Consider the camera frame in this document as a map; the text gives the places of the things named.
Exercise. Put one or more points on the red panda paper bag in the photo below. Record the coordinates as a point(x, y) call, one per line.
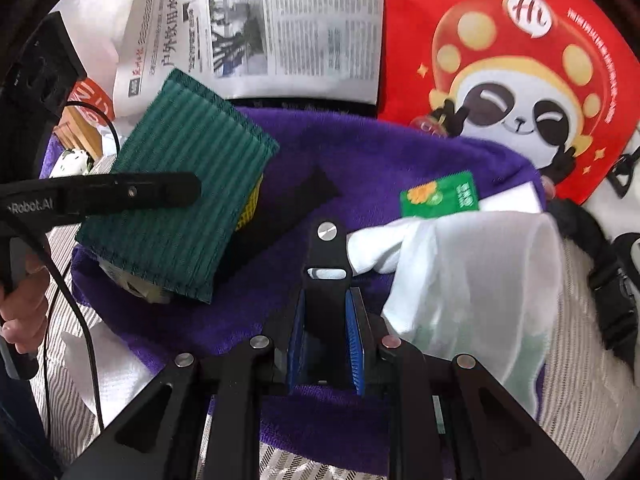
point(410, 35)

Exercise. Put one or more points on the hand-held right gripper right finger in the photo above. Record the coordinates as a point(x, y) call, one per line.
point(356, 345)

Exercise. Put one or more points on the person's left hand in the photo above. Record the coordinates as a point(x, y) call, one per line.
point(22, 310)

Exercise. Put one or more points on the green packet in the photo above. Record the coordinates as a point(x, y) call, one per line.
point(450, 195)

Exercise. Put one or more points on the white sponge block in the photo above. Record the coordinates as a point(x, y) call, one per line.
point(515, 200)

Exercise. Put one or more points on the pale yellow-green packet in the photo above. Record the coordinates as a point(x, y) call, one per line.
point(135, 285)

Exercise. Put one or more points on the striped bed sheet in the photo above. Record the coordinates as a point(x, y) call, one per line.
point(575, 385)

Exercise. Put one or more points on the newspaper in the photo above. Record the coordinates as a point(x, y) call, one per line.
point(310, 35)

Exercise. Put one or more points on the white floral cloth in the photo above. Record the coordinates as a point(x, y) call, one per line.
point(70, 162)

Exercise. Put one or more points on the wooden furniture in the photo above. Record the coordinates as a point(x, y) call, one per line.
point(82, 127)

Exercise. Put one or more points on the dark green ribbed cloth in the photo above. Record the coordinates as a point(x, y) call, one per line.
point(200, 135)

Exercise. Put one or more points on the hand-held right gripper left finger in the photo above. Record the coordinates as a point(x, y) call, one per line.
point(297, 345)

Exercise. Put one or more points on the yellow and black sock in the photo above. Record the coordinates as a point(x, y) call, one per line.
point(250, 205)

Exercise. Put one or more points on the purple towel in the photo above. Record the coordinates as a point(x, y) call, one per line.
point(380, 160)

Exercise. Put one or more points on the white plastic bag orange print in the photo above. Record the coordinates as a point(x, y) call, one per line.
point(100, 35)

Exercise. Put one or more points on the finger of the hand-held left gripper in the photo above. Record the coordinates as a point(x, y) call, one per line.
point(140, 191)

